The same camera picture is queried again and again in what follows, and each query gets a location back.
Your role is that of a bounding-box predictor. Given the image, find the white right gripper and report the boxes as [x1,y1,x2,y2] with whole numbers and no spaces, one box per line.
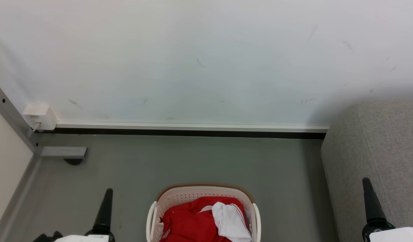
[362,177,413,242]

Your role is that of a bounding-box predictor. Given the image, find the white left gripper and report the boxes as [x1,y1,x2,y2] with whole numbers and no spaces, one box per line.
[54,188,116,242]

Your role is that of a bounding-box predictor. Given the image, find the white garment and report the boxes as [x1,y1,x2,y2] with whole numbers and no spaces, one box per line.
[199,201,254,242]

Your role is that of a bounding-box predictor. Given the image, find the grey fabric sofa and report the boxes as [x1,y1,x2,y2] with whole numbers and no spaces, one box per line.
[321,99,413,242]

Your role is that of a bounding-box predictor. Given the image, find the red garment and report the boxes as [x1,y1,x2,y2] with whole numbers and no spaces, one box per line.
[158,196,251,242]

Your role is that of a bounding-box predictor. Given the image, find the white plastic laundry basket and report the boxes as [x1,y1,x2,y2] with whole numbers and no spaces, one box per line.
[146,183,262,242]

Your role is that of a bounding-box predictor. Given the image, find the beige partition panel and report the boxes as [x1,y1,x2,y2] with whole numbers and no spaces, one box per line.
[0,103,34,230]

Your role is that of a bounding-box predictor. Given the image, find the white and black baseboard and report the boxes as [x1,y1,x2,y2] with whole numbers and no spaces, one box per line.
[35,121,330,140]

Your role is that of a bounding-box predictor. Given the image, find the grey metal foot bracket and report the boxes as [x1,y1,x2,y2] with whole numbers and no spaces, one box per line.
[40,146,88,159]

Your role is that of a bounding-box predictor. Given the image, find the white wall power adapter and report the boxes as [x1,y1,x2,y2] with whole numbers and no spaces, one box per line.
[22,103,58,132]

